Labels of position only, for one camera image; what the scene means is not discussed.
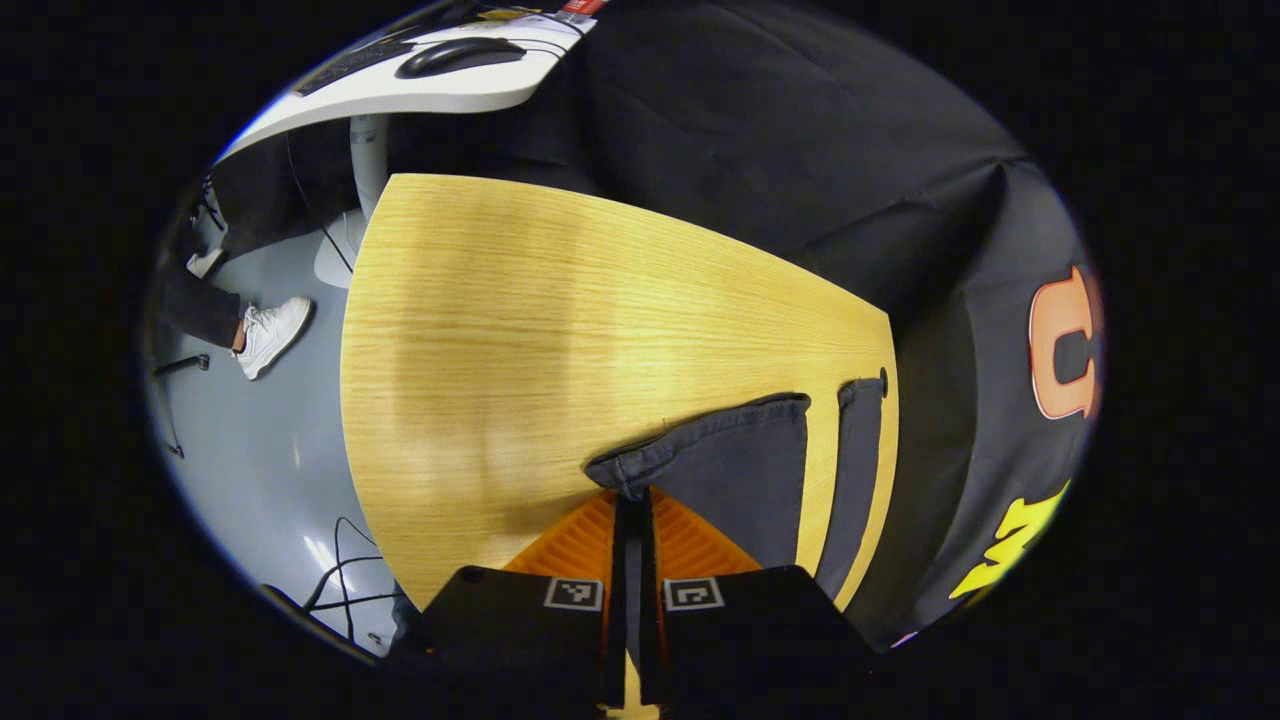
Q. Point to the black keyboard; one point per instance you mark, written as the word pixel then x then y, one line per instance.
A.
pixel 350 68

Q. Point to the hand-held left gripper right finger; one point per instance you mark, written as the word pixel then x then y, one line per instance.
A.
pixel 648 600

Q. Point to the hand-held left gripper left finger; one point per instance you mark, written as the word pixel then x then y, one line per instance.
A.
pixel 619 600

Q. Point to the black backdrop cloth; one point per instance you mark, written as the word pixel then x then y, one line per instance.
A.
pixel 760 130

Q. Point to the black computer mouse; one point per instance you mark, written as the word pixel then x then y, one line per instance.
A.
pixel 455 55

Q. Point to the white sneaker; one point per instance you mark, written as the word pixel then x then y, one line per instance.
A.
pixel 270 335

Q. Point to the red object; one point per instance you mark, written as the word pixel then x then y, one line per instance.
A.
pixel 582 6

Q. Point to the white desk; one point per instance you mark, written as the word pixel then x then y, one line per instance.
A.
pixel 450 95

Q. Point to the dark grey jeans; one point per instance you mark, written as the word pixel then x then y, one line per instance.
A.
pixel 740 470

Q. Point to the person's dark trouser leg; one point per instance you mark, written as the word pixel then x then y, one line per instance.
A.
pixel 195 305

